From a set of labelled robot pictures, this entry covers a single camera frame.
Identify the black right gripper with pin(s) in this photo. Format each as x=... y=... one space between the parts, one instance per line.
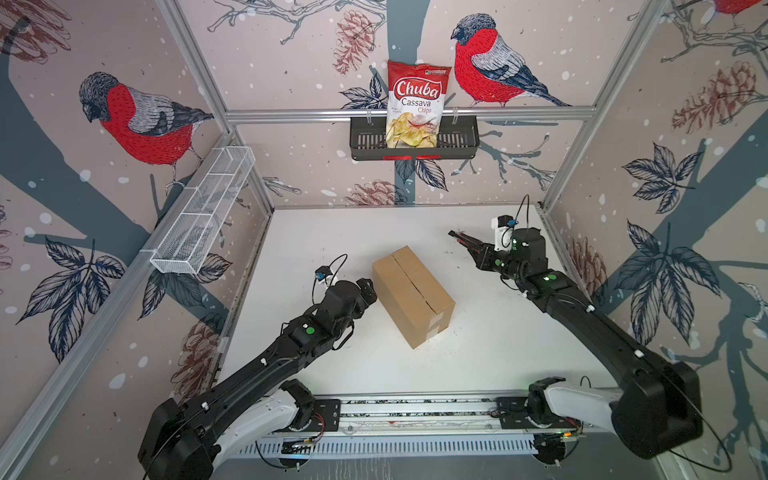
x=480 y=257

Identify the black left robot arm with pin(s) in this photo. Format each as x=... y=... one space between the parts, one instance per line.
x=190 y=440

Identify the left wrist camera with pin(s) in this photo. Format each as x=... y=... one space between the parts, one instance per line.
x=324 y=274

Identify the black wire wall basket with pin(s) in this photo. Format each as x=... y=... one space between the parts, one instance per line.
x=454 y=137

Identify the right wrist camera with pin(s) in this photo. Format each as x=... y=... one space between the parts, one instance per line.
x=503 y=227

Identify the white wire mesh shelf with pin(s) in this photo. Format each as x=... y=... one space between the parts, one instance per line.
x=192 y=235

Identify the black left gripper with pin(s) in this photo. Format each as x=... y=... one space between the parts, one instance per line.
x=370 y=292

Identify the Chuba cassava chips bag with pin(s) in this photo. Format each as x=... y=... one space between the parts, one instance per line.
x=416 y=96

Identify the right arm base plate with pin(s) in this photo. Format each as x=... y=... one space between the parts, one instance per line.
x=522 y=413

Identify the brown cardboard express box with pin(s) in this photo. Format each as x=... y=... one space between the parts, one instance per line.
x=417 y=303

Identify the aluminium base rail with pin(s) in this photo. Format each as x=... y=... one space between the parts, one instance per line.
x=420 y=414

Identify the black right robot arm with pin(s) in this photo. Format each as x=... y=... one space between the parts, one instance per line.
x=636 y=370

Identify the red black utility knife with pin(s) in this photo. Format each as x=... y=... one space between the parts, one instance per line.
x=467 y=241

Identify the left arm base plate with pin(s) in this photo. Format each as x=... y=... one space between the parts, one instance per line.
x=323 y=416

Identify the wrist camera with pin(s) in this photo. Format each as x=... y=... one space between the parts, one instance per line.
x=324 y=274
x=503 y=227

